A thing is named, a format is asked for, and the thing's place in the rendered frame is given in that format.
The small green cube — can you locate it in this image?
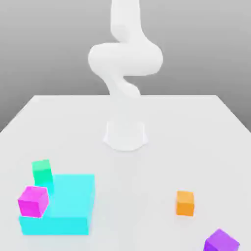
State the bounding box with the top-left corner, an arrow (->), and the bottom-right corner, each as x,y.
31,159 -> 54,187

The small orange cube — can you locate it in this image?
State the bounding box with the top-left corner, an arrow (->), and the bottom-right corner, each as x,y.
176,190 -> 195,217

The small magenta cube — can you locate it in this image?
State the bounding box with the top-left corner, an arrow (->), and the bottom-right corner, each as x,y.
17,186 -> 49,219

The small purple cube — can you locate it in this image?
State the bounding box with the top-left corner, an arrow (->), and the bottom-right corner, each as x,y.
203,228 -> 241,251

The large cyan box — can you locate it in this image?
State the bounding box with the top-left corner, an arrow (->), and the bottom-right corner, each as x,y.
19,174 -> 96,236

